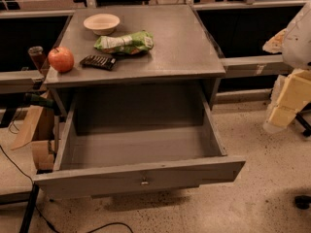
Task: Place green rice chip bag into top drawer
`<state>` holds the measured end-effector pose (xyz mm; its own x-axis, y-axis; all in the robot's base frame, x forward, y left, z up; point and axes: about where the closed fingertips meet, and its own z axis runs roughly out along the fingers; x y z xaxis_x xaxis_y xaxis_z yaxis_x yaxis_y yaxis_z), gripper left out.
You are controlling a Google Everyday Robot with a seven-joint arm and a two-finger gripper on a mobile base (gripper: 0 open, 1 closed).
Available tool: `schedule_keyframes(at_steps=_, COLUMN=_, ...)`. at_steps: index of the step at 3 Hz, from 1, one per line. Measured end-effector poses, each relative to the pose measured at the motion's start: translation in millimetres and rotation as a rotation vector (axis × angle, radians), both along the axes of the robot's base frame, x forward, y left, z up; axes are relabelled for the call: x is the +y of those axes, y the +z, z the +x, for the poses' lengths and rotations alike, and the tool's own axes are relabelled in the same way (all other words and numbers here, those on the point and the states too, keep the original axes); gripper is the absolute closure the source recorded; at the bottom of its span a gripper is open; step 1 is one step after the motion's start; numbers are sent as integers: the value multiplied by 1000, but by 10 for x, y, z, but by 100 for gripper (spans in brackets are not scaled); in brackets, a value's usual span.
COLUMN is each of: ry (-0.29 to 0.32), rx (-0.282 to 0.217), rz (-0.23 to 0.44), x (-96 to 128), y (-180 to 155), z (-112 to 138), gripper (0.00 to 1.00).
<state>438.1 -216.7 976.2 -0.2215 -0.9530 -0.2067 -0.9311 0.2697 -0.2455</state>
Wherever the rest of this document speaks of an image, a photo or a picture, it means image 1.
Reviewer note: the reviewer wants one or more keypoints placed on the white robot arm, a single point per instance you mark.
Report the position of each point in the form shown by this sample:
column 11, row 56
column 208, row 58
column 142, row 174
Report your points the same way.
column 296, row 47

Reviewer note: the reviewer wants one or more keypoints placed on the beige bowl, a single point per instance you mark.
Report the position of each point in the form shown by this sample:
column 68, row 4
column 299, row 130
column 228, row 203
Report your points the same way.
column 102, row 24

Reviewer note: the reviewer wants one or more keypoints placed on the red apple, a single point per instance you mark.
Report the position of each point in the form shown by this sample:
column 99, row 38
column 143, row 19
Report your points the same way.
column 61, row 59

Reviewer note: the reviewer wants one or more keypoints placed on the dark chocolate bar wrapper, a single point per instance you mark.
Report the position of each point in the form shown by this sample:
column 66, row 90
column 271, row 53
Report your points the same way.
column 99, row 62

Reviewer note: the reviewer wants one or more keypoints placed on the grey open top drawer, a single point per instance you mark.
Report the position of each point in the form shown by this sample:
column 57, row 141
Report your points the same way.
column 111, row 142

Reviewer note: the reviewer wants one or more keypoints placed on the grey left bench rail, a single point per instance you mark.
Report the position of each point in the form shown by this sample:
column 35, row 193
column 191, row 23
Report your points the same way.
column 19, row 31

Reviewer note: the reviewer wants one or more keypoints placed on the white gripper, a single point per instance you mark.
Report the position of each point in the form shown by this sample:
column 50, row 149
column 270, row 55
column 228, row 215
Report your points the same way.
column 298, row 44

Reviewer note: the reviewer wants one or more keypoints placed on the green rice chip bag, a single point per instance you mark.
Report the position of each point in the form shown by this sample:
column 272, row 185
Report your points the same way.
column 126, row 44

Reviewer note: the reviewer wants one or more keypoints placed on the black chair base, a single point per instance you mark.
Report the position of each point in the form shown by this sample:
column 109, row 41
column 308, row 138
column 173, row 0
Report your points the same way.
column 303, row 122

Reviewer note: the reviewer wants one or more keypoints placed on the brown glass cup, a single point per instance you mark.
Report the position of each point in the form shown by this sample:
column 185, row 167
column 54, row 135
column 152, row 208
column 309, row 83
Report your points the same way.
column 38, row 56

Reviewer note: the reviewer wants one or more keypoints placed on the black stand leg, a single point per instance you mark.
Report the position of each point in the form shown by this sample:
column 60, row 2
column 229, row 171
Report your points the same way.
column 29, row 209

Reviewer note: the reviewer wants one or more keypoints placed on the green bottle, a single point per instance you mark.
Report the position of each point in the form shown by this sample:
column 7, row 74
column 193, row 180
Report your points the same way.
column 36, row 100

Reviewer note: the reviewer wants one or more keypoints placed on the grey cabinet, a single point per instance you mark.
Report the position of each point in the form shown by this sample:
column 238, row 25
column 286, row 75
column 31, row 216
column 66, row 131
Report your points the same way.
column 142, row 64

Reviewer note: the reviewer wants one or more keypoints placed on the metal drawer knob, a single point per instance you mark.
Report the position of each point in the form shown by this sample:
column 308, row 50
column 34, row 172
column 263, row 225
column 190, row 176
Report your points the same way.
column 145, row 182

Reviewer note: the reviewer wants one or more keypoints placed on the cardboard box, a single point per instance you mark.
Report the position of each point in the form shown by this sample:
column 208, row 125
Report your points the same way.
column 37, row 132

